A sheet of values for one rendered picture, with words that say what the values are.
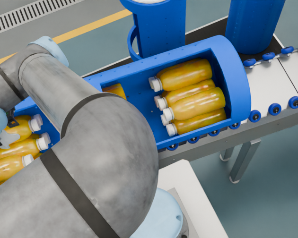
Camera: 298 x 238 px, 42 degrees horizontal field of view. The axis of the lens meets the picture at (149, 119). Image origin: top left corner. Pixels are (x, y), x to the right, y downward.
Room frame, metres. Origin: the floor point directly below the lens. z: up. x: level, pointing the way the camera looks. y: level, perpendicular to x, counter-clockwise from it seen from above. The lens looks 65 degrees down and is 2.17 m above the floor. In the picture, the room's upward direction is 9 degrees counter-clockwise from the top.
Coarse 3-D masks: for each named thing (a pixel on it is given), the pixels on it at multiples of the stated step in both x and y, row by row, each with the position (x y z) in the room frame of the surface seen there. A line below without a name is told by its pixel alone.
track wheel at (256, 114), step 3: (252, 111) 0.53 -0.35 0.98; (255, 111) 0.52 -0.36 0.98; (258, 111) 0.52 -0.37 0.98; (252, 114) 0.52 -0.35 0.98; (255, 114) 0.52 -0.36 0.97; (258, 114) 0.52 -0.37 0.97; (249, 117) 0.51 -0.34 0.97; (252, 117) 0.51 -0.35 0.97; (255, 117) 0.51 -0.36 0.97; (258, 117) 0.51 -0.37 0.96; (252, 120) 0.50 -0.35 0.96; (255, 120) 0.50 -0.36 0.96; (258, 120) 0.50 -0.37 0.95
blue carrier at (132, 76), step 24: (192, 48) 0.66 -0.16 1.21; (216, 48) 0.63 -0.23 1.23; (120, 72) 0.61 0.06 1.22; (144, 72) 0.69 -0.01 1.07; (216, 72) 0.68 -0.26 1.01; (240, 72) 0.55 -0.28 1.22; (144, 96) 0.64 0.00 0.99; (240, 96) 0.49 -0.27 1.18; (48, 120) 0.60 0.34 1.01; (240, 120) 0.46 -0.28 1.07; (48, 144) 0.53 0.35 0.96; (168, 144) 0.42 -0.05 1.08
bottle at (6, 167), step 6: (12, 156) 0.44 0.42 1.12; (18, 156) 0.44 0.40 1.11; (24, 156) 0.45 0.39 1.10; (0, 162) 0.43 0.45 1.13; (6, 162) 0.42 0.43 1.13; (12, 162) 0.42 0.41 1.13; (18, 162) 0.42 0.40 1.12; (24, 162) 0.42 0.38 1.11; (0, 168) 0.41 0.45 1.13; (6, 168) 0.41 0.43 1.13; (12, 168) 0.41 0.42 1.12; (18, 168) 0.41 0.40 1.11; (0, 174) 0.39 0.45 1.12; (6, 174) 0.39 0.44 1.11; (12, 174) 0.39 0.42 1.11; (0, 180) 0.38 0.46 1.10
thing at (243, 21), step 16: (240, 0) 1.34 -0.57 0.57; (256, 0) 1.28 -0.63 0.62; (272, 0) 1.27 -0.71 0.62; (240, 16) 1.33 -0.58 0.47; (256, 16) 1.28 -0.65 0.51; (272, 16) 1.27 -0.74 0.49; (240, 32) 1.31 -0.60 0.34; (256, 32) 1.27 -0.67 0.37; (272, 32) 1.30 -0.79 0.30; (240, 48) 1.29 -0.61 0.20; (256, 48) 1.27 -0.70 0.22
